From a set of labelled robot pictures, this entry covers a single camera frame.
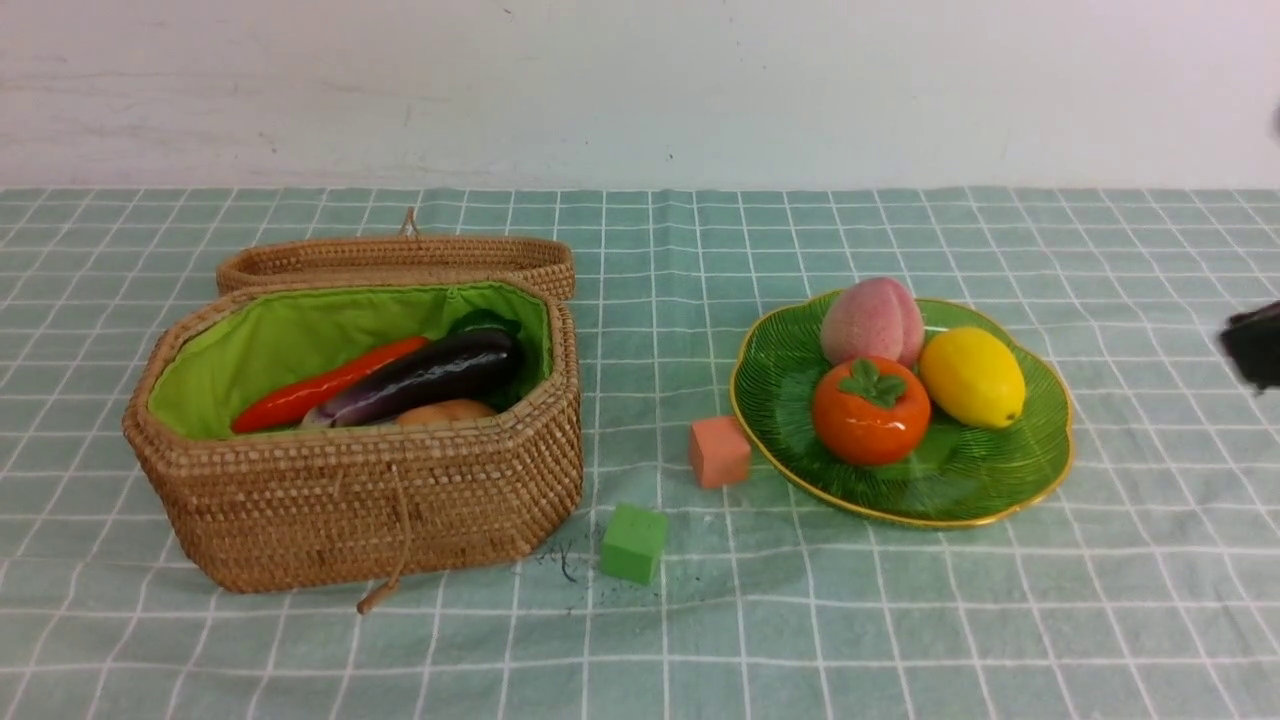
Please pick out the pink toy peach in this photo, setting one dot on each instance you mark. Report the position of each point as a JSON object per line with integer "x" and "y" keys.
{"x": 876, "y": 317}

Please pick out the green foam cube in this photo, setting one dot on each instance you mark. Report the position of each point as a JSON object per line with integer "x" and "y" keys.
{"x": 633, "y": 544}

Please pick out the woven wicker basket lid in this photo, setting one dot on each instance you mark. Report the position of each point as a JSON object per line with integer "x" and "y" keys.
{"x": 546, "y": 265}

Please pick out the purple toy eggplant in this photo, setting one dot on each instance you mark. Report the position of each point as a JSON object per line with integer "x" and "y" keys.
{"x": 460, "y": 365}

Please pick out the orange toy carrot with leaves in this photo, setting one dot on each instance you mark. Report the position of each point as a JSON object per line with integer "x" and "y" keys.
{"x": 286, "y": 406}

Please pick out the green checkered tablecloth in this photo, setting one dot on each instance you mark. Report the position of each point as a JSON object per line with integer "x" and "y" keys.
{"x": 1146, "y": 588}

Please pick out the orange toy persimmon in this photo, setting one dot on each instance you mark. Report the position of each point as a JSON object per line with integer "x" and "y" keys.
{"x": 870, "y": 411}

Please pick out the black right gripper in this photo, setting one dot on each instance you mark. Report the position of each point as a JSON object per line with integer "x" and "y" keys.
{"x": 1250, "y": 340}

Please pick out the orange foam cube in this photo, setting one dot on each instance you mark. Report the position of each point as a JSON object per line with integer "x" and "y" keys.
{"x": 719, "y": 452}

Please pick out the brown toy potato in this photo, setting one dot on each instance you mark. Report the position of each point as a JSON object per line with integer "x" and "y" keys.
{"x": 444, "y": 413}

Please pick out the green glass leaf plate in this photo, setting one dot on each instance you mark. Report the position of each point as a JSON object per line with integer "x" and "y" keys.
{"x": 959, "y": 477}

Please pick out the woven wicker basket green lining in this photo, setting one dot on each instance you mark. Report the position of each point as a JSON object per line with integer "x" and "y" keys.
{"x": 294, "y": 508}

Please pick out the yellow toy lemon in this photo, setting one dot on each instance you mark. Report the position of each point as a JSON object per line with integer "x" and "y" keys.
{"x": 974, "y": 377}

